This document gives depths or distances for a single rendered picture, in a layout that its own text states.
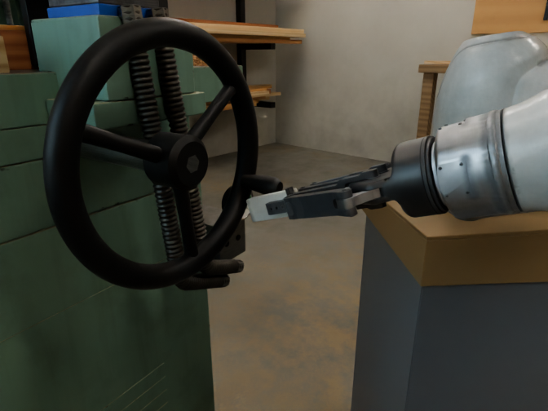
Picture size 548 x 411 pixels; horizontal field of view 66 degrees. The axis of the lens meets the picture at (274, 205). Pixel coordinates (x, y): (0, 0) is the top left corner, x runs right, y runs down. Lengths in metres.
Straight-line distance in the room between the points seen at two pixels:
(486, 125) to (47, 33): 0.49
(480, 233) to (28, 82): 0.61
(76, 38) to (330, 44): 3.71
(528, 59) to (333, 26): 3.49
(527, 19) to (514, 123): 3.16
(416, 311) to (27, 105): 0.60
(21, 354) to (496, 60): 0.77
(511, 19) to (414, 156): 3.18
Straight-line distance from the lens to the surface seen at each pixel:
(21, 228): 0.60
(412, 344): 0.73
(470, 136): 0.38
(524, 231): 0.70
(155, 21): 0.45
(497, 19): 3.58
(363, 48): 3.99
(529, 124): 0.37
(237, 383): 1.36
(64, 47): 0.57
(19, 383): 0.68
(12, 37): 0.69
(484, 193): 0.38
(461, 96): 0.73
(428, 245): 0.64
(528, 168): 0.37
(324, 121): 4.24
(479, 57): 0.74
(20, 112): 0.58
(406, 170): 0.40
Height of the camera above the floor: 0.92
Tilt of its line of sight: 20 degrees down
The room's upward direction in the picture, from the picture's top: straight up
